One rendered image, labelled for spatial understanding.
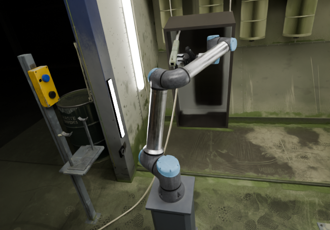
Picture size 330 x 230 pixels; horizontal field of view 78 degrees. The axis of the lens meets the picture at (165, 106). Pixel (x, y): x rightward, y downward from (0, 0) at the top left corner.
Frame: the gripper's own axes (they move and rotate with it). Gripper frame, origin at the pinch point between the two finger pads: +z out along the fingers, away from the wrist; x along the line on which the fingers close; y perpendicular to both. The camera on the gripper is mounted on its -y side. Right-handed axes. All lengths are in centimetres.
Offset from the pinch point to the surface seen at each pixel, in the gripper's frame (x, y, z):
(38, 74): -50, -29, 79
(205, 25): 24.9, -12.1, -25.2
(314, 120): 53, 159, -179
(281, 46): 145, 99, -138
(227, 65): 47, 49, -50
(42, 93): -57, -19, 79
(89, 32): 3, -25, 66
